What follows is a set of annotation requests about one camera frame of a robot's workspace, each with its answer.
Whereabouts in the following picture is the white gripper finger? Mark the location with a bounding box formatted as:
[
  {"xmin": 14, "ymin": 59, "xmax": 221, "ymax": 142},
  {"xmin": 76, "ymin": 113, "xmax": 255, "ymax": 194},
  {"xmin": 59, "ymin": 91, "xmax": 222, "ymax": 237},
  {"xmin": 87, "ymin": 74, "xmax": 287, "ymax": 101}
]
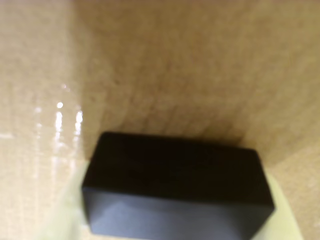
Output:
[
  {"xmin": 249, "ymin": 171, "xmax": 305, "ymax": 240},
  {"xmin": 31, "ymin": 160, "xmax": 94, "ymax": 240}
]

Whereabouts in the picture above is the black rectangular block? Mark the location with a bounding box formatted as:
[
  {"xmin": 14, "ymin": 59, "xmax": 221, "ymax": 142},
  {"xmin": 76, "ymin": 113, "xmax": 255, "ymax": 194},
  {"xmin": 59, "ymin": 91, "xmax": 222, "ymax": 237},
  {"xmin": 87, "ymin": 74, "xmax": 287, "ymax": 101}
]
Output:
[{"xmin": 81, "ymin": 131, "xmax": 277, "ymax": 237}]

